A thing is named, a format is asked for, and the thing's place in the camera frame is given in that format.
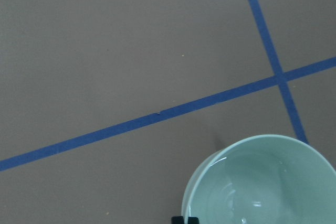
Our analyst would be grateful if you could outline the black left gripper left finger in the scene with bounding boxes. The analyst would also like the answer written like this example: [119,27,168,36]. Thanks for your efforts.
[171,216,184,224]

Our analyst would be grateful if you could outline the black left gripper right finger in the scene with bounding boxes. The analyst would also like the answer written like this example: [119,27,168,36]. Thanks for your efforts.
[187,217,199,224]

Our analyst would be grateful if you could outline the mint green bowl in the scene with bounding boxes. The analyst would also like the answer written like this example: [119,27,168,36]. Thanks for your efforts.
[181,135,335,223]

